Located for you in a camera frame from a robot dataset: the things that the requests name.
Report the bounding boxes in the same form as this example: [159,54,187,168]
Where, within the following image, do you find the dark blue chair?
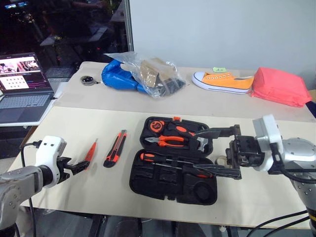
[305,100,316,117]

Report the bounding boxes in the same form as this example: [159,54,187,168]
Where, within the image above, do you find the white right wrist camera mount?
[252,114,282,172]

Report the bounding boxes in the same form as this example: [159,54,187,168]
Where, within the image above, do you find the brown cardboard box in bag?
[139,57,169,87]

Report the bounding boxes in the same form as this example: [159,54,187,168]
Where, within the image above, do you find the orange handled pliers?
[145,135,190,148]

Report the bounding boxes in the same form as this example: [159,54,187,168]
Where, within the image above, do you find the white tape roll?
[214,155,231,166]

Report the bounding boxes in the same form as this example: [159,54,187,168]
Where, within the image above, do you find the orange black utility knife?
[103,129,127,169]

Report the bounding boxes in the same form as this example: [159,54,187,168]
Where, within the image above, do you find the clear plastic bag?
[103,51,186,100]

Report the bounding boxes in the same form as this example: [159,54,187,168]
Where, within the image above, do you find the blue plastic bag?
[101,59,149,93]

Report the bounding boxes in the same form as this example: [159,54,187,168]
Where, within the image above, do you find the orange black tape measure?
[149,119,165,133]

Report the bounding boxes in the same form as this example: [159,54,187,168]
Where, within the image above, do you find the black parts in clear bag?
[158,78,186,96]

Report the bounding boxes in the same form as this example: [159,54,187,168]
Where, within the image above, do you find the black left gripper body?
[56,157,75,184]

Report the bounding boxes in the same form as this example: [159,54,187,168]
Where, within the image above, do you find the grey open laptop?
[0,52,56,127]

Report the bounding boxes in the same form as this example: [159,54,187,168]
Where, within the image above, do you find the red folded cloth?
[250,67,313,108]

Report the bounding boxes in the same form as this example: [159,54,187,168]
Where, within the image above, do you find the red tester screwdriver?
[83,138,99,171]

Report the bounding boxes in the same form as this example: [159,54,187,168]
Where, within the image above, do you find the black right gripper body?
[225,134,263,169]

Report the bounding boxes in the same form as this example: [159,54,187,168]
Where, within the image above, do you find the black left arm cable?
[19,140,43,237]

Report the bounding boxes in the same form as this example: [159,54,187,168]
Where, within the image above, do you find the small round metal tin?
[79,75,102,86]

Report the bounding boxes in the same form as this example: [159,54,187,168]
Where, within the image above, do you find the short orange black screwdriver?
[139,153,184,164]

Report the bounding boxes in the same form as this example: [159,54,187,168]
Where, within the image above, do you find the orange canvas sneaker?
[192,71,255,95]

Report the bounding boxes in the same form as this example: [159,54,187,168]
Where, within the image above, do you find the black plastic tool case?
[129,116,218,206]

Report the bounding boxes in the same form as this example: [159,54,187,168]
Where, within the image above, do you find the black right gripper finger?
[182,163,243,180]
[194,124,241,139]

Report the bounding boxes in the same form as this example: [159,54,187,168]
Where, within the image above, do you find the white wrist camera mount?
[252,114,282,172]
[34,135,68,185]

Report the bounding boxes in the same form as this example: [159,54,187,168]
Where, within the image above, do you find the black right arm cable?
[270,142,316,185]

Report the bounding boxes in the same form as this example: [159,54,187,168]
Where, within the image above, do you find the silver metal post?
[123,0,135,54]

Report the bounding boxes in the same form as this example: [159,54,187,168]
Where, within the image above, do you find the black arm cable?
[270,142,316,185]
[19,140,43,237]

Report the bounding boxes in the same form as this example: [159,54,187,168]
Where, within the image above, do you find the black orange handled hammer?
[167,121,211,153]

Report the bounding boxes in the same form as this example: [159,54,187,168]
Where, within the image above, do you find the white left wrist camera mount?
[34,135,68,185]

